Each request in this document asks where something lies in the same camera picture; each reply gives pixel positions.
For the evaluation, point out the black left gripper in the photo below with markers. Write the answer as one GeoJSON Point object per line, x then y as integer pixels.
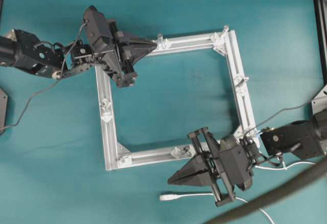
{"type": "Point", "coordinates": [119, 52]}

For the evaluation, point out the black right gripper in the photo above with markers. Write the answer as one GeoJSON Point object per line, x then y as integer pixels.
{"type": "Point", "coordinates": [205, 168]}

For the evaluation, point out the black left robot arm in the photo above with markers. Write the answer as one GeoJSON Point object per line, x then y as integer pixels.
{"type": "Point", "coordinates": [24, 51]}

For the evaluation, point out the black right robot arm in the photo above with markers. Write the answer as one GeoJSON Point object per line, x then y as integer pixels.
{"type": "Point", "coordinates": [304, 138]}

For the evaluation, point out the steel pin top middle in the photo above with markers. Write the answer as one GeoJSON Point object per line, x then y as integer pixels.
{"type": "Point", "coordinates": [162, 43]}

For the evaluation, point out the steel pin top right corner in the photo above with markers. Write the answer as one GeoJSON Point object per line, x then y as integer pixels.
{"type": "Point", "coordinates": [218, 37]}

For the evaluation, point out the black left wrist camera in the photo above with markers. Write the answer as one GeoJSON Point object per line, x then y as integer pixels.
{"type": "Point", "coordinates": [97, 30]}

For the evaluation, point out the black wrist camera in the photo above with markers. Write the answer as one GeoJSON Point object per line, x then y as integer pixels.
{"type": "Point", "coordinates": [235, 162]}
{"type": "Point", "coordinates": [97, 30]}

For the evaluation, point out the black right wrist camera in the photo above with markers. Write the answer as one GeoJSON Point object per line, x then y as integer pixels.
{"type": "Point", "coordinates": [235, 162]}

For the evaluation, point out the square aluminium extrusion frame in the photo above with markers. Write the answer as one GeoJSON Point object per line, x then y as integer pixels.
{"type": "Point", "coordinates": [180, 89]}

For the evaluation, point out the black vertical rail right edge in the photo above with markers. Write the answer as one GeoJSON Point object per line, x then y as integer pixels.
{"type": "Point", "coordinates": [320, 15]}

